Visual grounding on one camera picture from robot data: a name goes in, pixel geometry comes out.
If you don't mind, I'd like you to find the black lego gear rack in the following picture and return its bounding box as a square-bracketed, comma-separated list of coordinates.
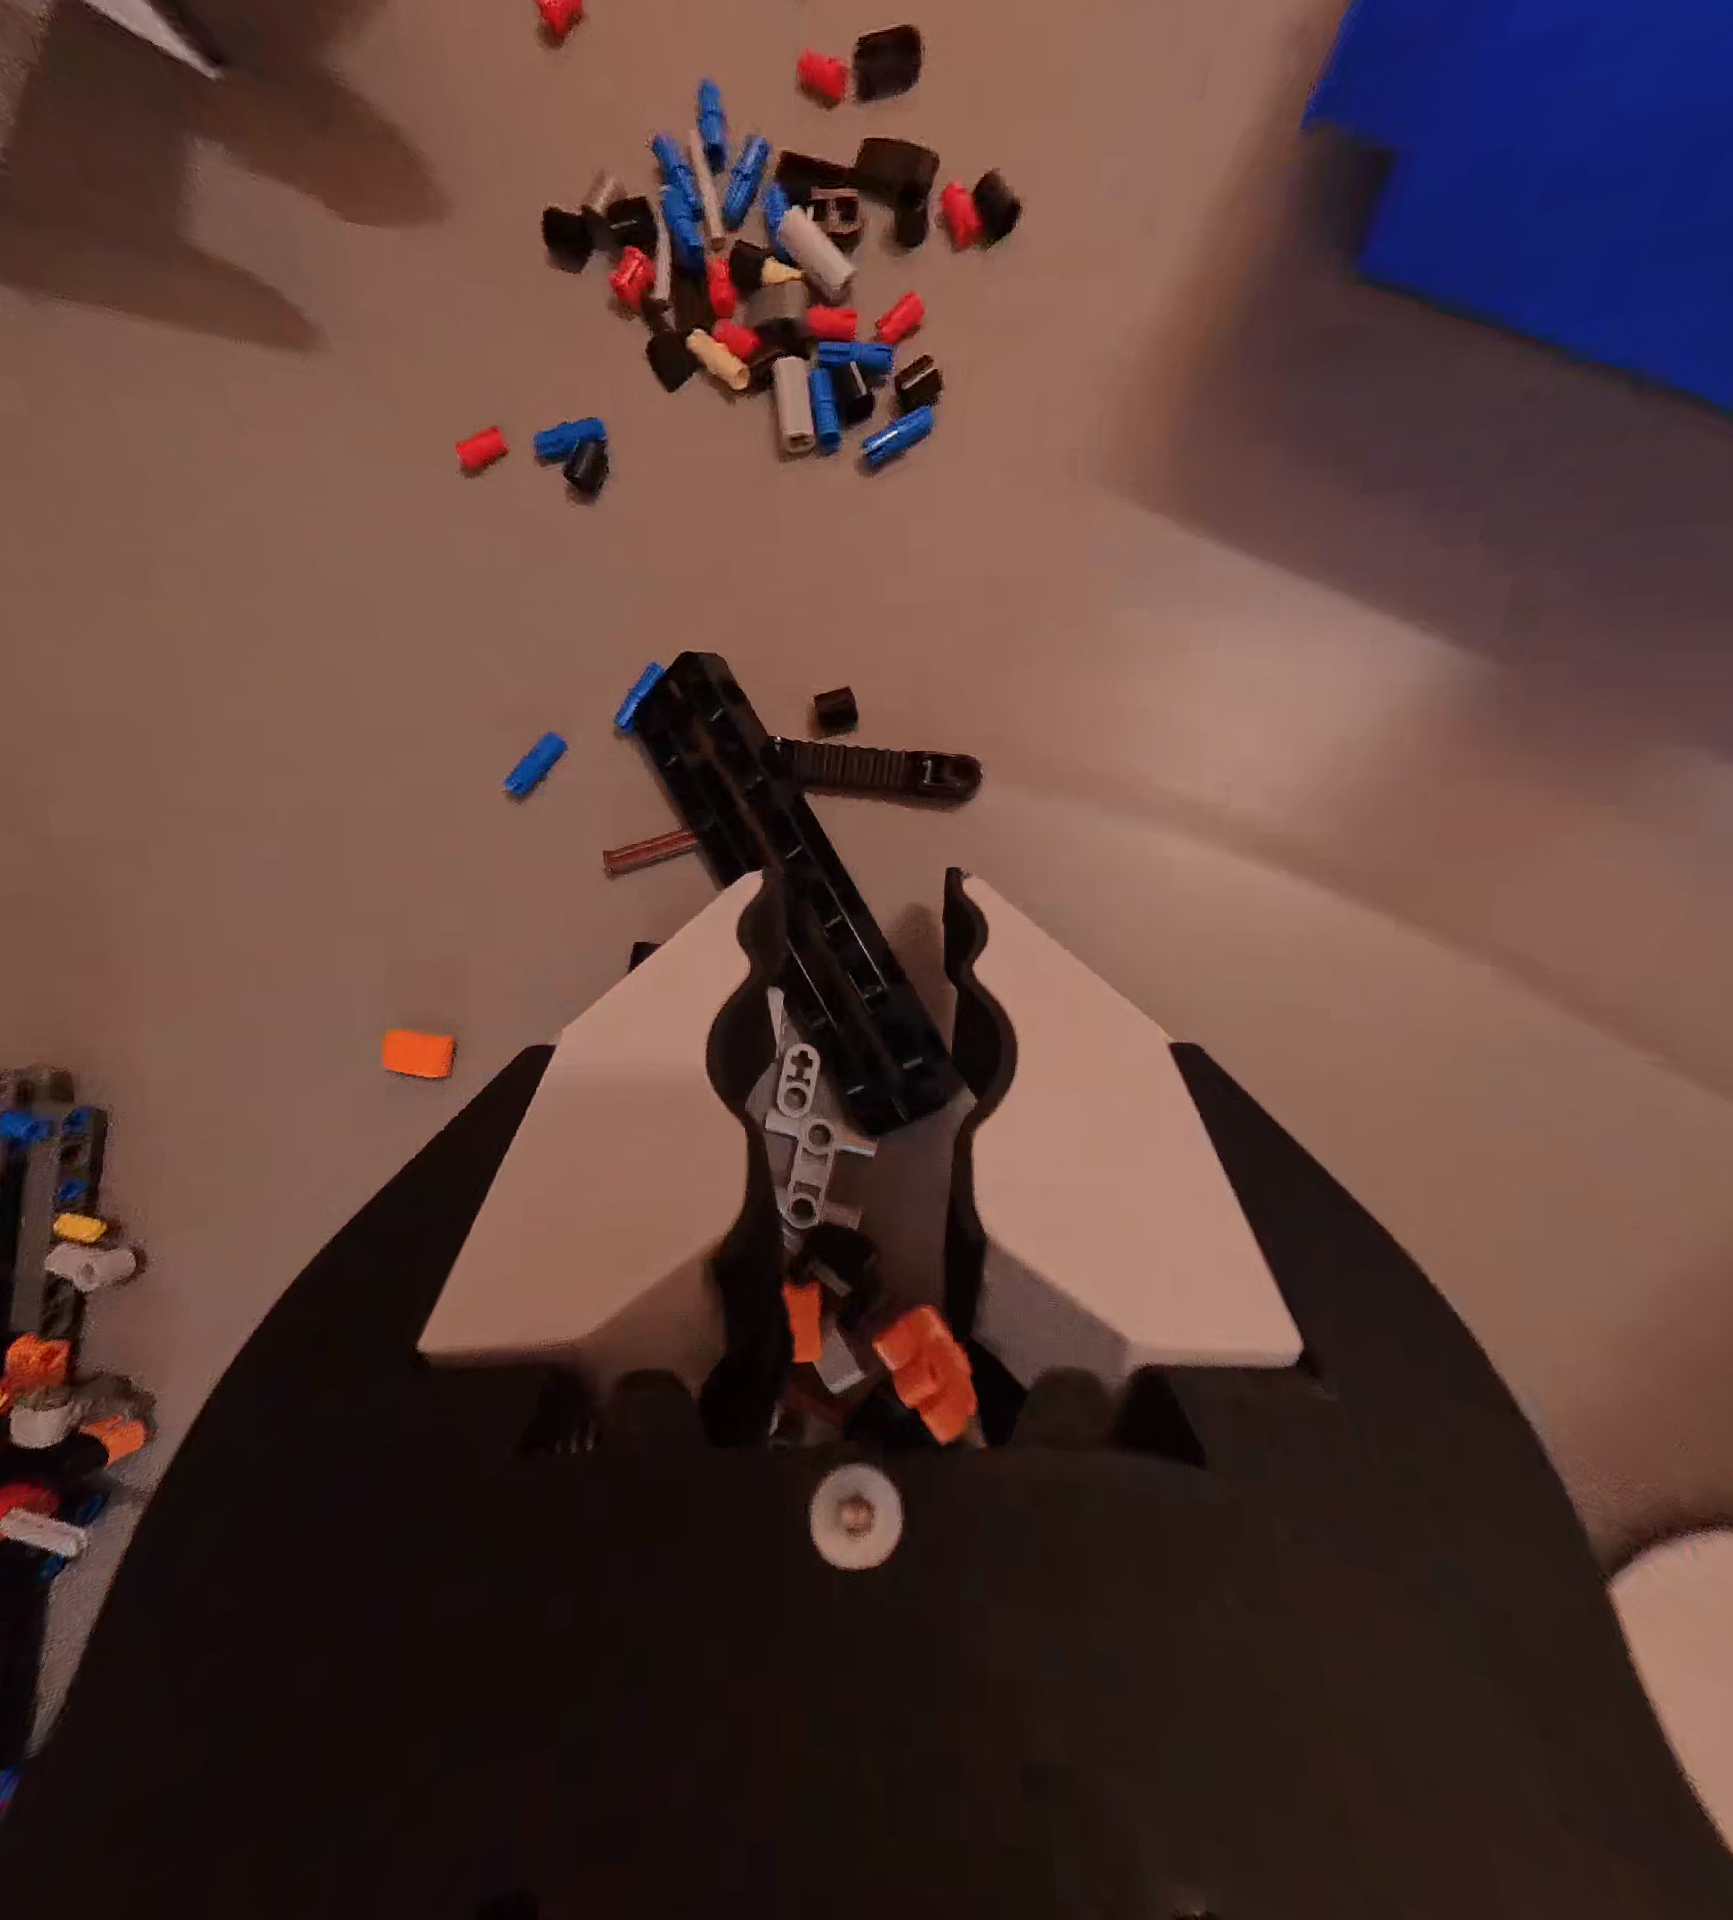
[768, 735, 984, 810]

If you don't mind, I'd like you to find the pile of small lego pins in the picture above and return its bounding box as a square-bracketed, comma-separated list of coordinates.
[537, 74, 1026, 474]

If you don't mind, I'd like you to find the heap of mixed lego pieces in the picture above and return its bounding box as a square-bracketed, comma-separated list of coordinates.
[0, 1038, 160, 1885]

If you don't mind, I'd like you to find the blue plastic bin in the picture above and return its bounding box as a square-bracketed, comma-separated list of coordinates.
[1300, 0, 1733, 452]

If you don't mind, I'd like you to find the grey lego cross connector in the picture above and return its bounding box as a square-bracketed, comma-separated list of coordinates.
[764, 1038, 881, 1236]

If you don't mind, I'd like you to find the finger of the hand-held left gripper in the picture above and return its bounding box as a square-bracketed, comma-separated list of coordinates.
[71, 0, 233, 79]

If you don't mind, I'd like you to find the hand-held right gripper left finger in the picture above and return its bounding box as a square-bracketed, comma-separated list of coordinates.
[416, 870, 793, 1449]

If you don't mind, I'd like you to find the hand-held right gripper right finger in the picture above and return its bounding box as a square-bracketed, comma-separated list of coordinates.
[940, 866, 1306, 1451]

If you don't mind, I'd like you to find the orange lego connector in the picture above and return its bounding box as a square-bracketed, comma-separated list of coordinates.
[870, 1302, 982, 1447]

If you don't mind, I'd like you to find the black lego frame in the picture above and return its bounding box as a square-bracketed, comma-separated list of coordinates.
[657, 648, 977, 1141]

